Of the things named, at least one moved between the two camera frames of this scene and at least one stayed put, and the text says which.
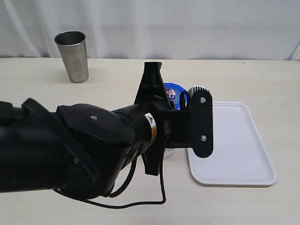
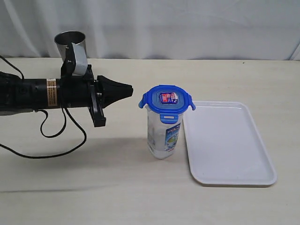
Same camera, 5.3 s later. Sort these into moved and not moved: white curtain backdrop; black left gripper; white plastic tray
Moved: black left gripper
Not moved: white plastic tray; white curtain backdrop
